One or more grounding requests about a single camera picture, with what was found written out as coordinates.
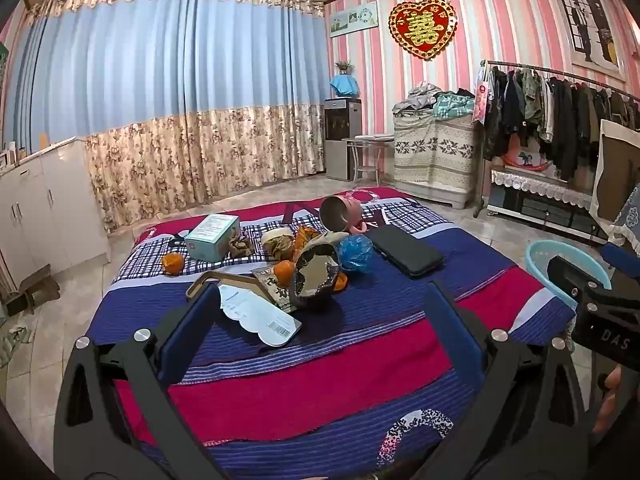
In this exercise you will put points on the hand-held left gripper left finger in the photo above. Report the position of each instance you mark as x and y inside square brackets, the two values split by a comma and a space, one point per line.
[192, 327]

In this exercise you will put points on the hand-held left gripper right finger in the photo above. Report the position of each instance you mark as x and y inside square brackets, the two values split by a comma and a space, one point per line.
[450, 327]

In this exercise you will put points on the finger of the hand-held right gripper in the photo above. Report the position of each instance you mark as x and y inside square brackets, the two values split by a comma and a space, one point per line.
[575, 272]
[620, 260]

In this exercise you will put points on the light blue plastic basket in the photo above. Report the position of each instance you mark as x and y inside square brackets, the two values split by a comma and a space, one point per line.
[540, 265]

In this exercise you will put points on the white paper label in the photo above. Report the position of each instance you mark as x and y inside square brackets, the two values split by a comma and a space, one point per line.
[255, 315]

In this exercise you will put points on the tangerine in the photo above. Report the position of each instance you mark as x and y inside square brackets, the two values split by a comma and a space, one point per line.
[341, 282]
[172, 263]
[284, 271]

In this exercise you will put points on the patterned packet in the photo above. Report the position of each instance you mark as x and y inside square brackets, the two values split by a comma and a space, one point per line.
[267, 287]

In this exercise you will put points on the blue plastic bag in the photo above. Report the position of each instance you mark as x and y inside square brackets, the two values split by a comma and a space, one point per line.
[356, 252]

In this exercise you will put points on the beige tape roll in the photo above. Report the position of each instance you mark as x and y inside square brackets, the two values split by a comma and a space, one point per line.
[276, 234]

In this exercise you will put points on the dark foil-lined snack bag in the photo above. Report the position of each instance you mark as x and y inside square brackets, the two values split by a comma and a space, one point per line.
[315, 280]

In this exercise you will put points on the orange plastic wrapper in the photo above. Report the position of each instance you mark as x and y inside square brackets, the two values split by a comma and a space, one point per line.
[304, 237]

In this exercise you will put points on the person's right hand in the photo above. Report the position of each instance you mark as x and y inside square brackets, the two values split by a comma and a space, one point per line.
[607, 400]

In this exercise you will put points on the blue floral cloth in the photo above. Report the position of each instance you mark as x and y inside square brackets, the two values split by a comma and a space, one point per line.
[627, 220]

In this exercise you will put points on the beige phone case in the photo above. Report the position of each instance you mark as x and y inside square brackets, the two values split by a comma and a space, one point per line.
[207, 280]

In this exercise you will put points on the low cabinet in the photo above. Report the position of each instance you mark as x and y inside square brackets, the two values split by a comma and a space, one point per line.
[540, 210]

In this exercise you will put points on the teal cardboard box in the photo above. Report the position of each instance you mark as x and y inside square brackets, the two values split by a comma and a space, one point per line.
[210, 240]

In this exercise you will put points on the black wallet case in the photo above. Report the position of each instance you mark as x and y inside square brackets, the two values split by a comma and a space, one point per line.
[405, 250]

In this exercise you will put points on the cream framed brown board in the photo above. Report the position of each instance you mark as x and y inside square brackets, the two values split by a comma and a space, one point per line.
[617, 170]

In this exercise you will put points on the white lace cloth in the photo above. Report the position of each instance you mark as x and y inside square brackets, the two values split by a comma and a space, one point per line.
[540, 185]

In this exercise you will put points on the red cartoon print board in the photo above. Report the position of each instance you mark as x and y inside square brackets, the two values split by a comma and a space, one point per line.
[525, 159]

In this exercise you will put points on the pink metal mug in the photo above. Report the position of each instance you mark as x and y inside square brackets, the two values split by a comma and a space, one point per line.
[345, 210]

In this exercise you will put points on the row of hanging clothes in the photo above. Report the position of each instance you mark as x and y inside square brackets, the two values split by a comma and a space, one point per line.
[560, 110]

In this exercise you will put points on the wooden stool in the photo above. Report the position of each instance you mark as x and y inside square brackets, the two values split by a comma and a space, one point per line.
[35, 285]

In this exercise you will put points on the patterned cloth covered appliance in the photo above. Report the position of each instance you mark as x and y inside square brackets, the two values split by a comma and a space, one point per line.
[432, 150]

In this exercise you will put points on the crumpled floor cloth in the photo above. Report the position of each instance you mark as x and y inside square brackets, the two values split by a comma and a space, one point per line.
[12, 342]

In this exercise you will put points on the white cabinet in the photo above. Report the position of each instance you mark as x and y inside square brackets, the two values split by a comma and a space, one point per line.
[50, 200]

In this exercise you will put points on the pink hanging bag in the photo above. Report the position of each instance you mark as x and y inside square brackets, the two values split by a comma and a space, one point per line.
[482, 97]

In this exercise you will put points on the small metal side table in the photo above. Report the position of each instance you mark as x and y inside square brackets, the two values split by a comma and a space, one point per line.
[365, 147]

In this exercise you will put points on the papers on side table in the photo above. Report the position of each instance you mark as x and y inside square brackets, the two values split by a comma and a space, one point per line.
[375, 137]

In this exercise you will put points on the teal plaid cloth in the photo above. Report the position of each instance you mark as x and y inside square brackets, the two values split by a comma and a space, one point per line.
[452, 106]

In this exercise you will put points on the metal clothes rack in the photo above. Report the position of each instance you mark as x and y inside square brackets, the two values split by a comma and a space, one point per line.
[525, 66]

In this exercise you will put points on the grey water dispenser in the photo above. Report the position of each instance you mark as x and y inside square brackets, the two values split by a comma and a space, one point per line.
[340, 145]

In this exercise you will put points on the grey clothes pile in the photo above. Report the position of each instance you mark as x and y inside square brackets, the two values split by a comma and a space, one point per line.
[415, 100]

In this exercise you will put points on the small yellow card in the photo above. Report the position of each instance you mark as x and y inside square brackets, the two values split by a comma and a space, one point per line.
[44, 139]

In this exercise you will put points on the blue and floral curtain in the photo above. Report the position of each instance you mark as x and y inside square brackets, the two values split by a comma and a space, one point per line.
[175, 85]

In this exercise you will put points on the blue cloth covered bottle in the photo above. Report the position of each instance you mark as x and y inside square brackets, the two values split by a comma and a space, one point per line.
[345, 85]

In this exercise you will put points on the small potted plant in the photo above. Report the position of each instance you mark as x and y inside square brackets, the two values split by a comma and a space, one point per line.
[343, 66]

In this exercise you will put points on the window figure wall poster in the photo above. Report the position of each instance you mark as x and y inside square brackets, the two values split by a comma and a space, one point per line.
[587, 25]

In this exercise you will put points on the red heart wall decoration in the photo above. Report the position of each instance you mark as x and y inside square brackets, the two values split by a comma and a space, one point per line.
[424, 27]

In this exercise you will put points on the wide wall picture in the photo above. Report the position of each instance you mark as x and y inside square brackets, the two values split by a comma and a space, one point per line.
[352, 19]

